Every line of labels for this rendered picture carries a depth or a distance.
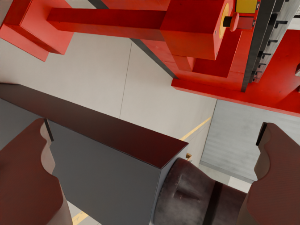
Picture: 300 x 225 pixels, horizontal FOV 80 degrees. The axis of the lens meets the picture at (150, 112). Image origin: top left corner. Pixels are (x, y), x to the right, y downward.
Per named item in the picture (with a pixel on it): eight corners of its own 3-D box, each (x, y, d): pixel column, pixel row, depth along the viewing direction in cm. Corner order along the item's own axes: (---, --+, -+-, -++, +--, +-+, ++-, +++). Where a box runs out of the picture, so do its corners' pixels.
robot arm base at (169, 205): (173, 201, 49) (210, 219, 44) (147, 242, 35) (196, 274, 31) (186, 149, 46) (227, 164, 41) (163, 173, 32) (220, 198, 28)
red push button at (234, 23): (218, 22, 39) (235, 23, 38) (223, 6, 40) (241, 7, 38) (218, 34, 43) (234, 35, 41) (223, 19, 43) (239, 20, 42)
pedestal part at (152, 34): (45, 20, 70) (173, 30, 47) (52, 7, 71) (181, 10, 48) (58, 30, 76) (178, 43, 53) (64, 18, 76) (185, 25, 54)
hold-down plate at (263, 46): (267, 25, 85) (274, 25, 83) (270, 13, 84) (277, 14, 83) (258, 51, 112) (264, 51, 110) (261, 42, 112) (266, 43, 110)
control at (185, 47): (159, 29, 41) (246, 36, 33) (181, -31, 42) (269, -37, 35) (178, 69, 59) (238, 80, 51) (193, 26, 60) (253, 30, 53)
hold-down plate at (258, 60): (256, 56, 121) (261, 57, 120) (259, 49, 121) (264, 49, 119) (252, 70, 148) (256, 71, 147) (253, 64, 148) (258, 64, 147)
